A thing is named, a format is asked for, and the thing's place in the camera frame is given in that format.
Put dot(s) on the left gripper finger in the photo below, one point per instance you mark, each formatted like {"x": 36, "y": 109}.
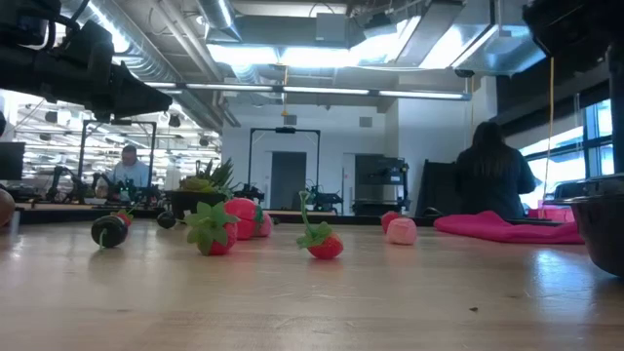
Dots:
{"x": 131, "y": 112}
{"x": 131, "y": 92}

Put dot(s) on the dark round berry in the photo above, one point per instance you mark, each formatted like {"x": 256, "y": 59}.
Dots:
{"x": 166, "y": 220}

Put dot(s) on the black cherry green stem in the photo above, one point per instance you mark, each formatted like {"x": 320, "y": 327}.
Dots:
{"x": 109, "y": 231}

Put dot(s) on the large red strawberry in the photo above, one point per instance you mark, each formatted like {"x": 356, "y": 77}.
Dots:
{"x": 242, "y": 214}

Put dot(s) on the red strawberry broad green leaves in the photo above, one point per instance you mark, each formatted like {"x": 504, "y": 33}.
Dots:
{"x": 222, "y": 244}

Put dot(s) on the pink toy fruit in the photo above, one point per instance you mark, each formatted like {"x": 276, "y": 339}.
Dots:
{"x": 402, "y": 231}
{"x": 265, "y": 226}

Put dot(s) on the red strawberry long green stem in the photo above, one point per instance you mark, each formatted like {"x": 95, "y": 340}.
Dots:
{"x": 326, "y": 248}

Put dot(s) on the black background robot arm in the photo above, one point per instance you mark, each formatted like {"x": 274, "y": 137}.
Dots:
{"x": 251, "y": 193}
{"x": 73, "y": 185}
{"x": 324, "y": 199}

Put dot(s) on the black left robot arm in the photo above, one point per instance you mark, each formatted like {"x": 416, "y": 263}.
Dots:
{"x": 19, "y": 68}

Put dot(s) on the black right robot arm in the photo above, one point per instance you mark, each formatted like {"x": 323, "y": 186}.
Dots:
{"x": 615, "y": 19}

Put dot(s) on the black plastic tupperware container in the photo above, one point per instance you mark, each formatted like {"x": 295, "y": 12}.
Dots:
{"x": 604, "y": 234}

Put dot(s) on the person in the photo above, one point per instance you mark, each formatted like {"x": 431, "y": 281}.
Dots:
{"x": 492, "y": 180}
{"x": 129, "y": 173}

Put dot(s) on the potted succulent plant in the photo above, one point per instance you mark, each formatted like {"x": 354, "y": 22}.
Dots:
{"x": 190, "y": 200}

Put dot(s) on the black background monitor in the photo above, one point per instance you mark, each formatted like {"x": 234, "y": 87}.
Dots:
{"x": 11, "y": 161}

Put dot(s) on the large window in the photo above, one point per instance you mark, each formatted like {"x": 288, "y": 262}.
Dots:
{"x": 565, "y": 166}

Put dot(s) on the brown kiwi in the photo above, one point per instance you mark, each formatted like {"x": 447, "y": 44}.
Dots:
{"x": 6, "y": 207}

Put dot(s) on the grey door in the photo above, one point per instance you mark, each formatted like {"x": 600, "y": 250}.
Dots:
{"x": 287, "y": 180}

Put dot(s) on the long ceiling light strip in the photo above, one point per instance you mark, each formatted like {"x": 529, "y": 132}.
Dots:
{"x": 322, "y": 90}

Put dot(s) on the black standing panel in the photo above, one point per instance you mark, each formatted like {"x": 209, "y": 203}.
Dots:
{"x": 436, "y": 187}

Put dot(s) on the red folded cloth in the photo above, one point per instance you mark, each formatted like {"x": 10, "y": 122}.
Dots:
{"x": 497, "y": 229}

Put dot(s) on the black equipment cabinet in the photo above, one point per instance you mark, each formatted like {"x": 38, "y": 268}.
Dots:
{"x": 380, "y": 185}

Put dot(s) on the black background gantry frame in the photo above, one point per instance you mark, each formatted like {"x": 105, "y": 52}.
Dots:
{"x": 117, "y": 122}
{"x": 285, "y": 130}

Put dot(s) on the silver spiral ventilation duct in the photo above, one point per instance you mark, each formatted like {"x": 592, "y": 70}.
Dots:
{"x": 151, "y": 58}

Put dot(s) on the black dome ceiling camera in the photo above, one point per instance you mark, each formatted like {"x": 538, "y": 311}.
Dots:
{"x": 464, "y": 73}

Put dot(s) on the grey wall vent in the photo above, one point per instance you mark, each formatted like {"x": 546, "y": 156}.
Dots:
{"x": 290, "y": 120}
{"x": 365, "y": 122}

